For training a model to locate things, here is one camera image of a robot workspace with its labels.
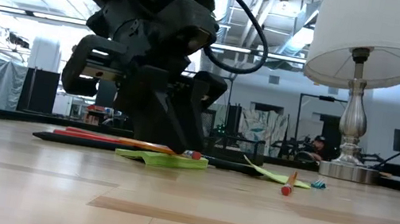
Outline black metal stand frame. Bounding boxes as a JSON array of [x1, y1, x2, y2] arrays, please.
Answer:
[[290, 91, 349, 167]]

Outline red handled scissors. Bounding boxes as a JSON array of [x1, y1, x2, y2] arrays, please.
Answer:
[[52, 124, 133, 147]]

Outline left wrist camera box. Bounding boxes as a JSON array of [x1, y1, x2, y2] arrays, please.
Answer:
[[147, 0, 224, 65]]

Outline person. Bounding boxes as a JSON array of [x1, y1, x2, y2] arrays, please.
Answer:
[[305, 133, 329, 164]]

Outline dark background monitor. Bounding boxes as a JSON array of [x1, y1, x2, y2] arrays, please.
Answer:
[[95, 79, 122, 110]]

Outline grey wall vent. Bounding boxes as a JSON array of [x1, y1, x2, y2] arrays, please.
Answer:
[[267, 74, 282, 86]]

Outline leaf print fabric panel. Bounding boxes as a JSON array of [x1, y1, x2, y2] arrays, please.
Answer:
[[236, 106, 291, 159]]

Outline thick green sticky note pad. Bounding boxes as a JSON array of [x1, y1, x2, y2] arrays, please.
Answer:
[[113, 143, 211, 176]]

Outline red background boxes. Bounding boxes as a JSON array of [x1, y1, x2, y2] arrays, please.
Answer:
[[83, 103, 111, 127]]

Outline blue binder clip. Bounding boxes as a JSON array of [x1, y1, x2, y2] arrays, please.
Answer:
[[309, 176, 329, 191]]

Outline black background panel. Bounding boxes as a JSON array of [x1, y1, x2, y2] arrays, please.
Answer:
[[16, 67, 61, 117]]

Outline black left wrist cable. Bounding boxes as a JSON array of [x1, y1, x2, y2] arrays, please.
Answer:
[[112, 0, 278, 79]]

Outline black aluminium table frame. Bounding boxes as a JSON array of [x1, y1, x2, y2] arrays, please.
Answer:
[[0, 107, 400, 196]]

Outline white shade silver table lamp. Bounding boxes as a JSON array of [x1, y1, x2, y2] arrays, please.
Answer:
[[287, 0, 400, 189]]

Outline black tall background box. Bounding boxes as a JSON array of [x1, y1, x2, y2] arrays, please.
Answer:
[[223, 103, 244, 135]]

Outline black marker pen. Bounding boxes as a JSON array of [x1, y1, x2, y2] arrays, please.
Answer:
[[201, 154, 266, 178], [32, 129, 134, 155]]

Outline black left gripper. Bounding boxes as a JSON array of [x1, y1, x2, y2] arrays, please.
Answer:
[[52, 0, 240, 161]]

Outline thin green sticky note pad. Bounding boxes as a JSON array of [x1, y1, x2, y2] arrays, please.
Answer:
[[239, 154, 316, 190]]

